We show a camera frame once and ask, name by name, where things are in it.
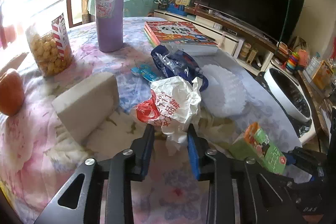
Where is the green tissue pack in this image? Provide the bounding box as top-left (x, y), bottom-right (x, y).
top-left (228, 122), bottom-right (286, 174)

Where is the white foam block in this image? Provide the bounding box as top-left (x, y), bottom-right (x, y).
top-left (52, 72), bottom-right (119, 144)

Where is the white red plastic bag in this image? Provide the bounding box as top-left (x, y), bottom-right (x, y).
top-left (131, 76), bottom-right (203, 156)

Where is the teal small snack packet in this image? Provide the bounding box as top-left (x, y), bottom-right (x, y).
top-left (131, 64), bottom-right (162, 83)

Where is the blue plastic bag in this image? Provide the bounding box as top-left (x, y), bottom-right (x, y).
top-left (150, 45), bottom-right (209, 92)

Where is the white trash bin black liner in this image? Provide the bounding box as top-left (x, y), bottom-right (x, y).
top-left (262, 67), bottom-right (316, 144)

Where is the floral tablecloth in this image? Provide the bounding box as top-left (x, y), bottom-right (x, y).
top-left (1, 18), bottom-right (208, 223)

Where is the yellow toy box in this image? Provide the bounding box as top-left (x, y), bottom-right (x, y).
top-left (312, 60), bottom-right (333, 90)

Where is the red apple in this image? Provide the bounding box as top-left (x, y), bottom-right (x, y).
top-left (0, 68), bottom-right (25, 116)

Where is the stack of children's books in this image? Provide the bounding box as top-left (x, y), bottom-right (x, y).
top-left (144, 21), bottom-right (218, 56)

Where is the white TV cabinet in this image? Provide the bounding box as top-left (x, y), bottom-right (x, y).
top-left (154, 10), bottom-right (282, 76)

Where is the clear snack jar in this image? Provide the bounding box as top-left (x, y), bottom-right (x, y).
top-left (26, 14), bottom-right (73, 77)

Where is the purple thermos bottle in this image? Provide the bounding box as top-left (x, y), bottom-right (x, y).
top-left (95, 0), bottom-right (123, 52)

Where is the rainbow stacking ring toy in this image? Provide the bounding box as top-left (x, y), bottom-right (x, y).
top-left (285, 52), bottom-right (299, 75)

